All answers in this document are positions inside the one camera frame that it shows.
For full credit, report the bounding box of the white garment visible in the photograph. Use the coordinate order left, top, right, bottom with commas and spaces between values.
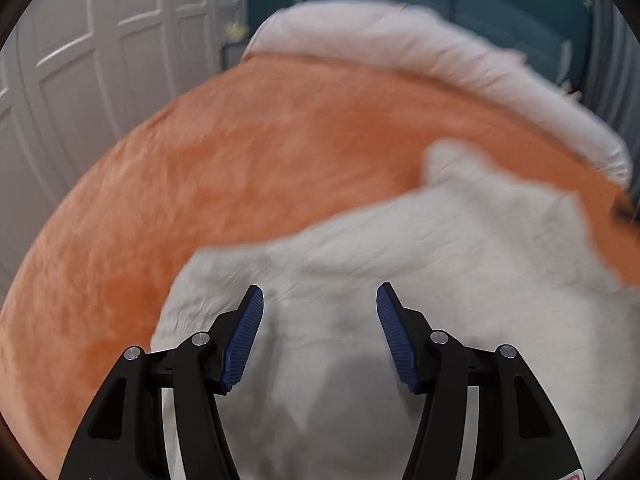
150, 139, 640, 480

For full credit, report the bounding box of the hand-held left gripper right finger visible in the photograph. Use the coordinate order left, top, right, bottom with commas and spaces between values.
376, 282, 584, 480

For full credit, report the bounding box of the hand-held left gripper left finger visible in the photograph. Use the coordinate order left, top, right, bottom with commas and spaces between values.
60, 285, 265, 480

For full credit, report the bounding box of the white panelled wardrobe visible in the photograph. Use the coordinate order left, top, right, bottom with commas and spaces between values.
0, 0, 249, 281

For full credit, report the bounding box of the orange blanket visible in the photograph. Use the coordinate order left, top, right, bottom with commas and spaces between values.
0, 52, 640, 480

